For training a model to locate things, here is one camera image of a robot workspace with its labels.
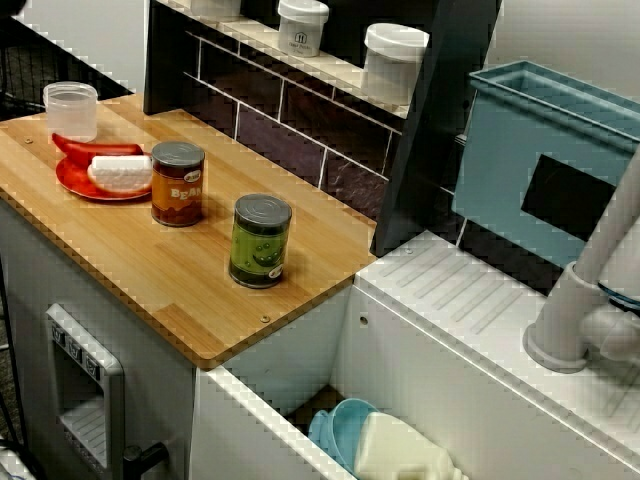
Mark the green peas can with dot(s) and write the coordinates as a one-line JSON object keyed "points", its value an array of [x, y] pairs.
{"points": [[260, 245]]}

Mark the orange beans can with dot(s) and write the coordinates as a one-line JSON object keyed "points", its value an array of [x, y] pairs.
{"points": [[177, 190]]}

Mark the white toy sushi piece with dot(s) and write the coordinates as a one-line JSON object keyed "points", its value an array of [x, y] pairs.
{"points": [[120, 172]]}

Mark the red toy pepper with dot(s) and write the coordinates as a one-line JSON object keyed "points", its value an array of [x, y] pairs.
{"points": [[80, 149]]}

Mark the dark tiled backsplash shelf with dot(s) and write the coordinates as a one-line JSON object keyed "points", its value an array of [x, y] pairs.
{"points": [[300, 115]]}

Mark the white sink unit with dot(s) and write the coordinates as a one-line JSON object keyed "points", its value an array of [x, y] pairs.
{"points": [[450, 375]]}

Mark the large white lidded jar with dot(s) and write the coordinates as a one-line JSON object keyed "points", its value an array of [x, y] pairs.
{"points": [[395, 65]]}

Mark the light blue bowl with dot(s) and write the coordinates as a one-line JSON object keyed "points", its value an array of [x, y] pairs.
{"points": [[340, 430]]}

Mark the teal plastic box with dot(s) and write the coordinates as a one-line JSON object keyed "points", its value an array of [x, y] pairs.
{"points": [[500, 165]]}

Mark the small white lidded jar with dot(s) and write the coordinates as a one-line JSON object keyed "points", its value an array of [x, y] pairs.
{"points": [[302, 30]]}

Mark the cream toy jug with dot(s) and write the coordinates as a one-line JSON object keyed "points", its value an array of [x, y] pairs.
{"points": [[400, 450]]}

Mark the red plate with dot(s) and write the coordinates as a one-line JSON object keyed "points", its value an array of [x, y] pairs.
{"points": [[72, 182]]}

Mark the grey toy faucet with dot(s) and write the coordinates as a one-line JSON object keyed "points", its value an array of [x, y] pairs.
{"points": [[565, 320]]}

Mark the grey dishwasher panel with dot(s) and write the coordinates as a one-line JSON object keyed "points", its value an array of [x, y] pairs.
{"points": [[112, 400]]}

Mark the clear open plastic jar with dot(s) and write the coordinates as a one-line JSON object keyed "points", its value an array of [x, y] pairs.
{"points": [[70, 115]]}

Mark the white counter cabinet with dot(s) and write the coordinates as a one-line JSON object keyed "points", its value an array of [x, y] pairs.
{"points": [[30, 300]]}

